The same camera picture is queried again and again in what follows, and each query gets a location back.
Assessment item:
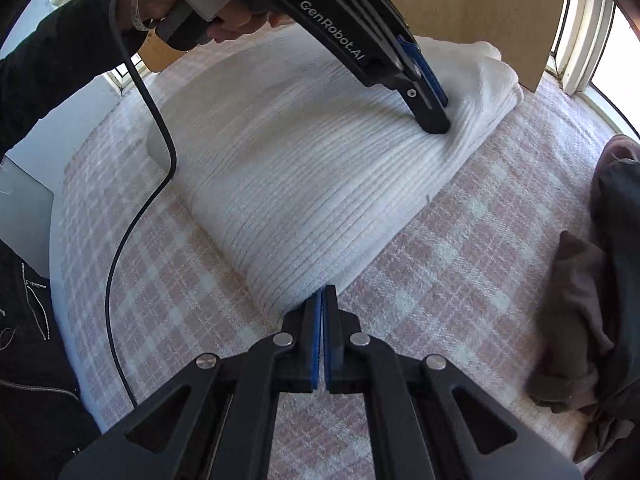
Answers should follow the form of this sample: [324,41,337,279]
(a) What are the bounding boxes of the white window frame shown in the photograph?
[47,0,640,141]

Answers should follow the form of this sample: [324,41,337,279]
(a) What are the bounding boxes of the beige knitted sweater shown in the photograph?
[146,24,522,322]

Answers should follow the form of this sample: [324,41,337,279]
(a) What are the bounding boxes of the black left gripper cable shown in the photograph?
[107,0,178,407]

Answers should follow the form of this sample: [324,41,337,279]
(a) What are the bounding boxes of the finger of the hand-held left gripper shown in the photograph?
[396,34,447,109]
[369,61,452,137]

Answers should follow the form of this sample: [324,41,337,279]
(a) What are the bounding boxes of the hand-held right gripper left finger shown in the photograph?
[59,287,322,480]

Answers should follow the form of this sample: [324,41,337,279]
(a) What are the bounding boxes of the person's left forearm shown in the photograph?
[0,0,151,156]

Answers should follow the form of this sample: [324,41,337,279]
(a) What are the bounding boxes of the pink plaid blanket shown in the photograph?
[50,47,640,480]

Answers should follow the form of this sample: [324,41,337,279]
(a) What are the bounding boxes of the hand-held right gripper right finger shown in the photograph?
[322,285,586,480]

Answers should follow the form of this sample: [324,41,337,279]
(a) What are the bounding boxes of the light wooden board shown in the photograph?
[82,0,569,93]

